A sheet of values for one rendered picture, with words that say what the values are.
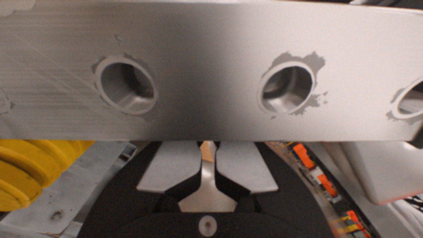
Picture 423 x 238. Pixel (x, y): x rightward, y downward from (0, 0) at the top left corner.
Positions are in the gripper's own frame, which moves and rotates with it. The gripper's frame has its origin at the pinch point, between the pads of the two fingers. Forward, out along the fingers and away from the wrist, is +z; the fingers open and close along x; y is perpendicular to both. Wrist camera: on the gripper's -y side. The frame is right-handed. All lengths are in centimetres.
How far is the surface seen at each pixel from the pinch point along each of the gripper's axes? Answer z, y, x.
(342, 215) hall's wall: 325, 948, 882
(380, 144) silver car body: 5.1, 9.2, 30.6
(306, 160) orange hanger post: 194, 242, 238
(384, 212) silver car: 40, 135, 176
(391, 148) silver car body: 5.1, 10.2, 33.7
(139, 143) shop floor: 47, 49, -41
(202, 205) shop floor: 29, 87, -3
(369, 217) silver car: 40, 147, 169
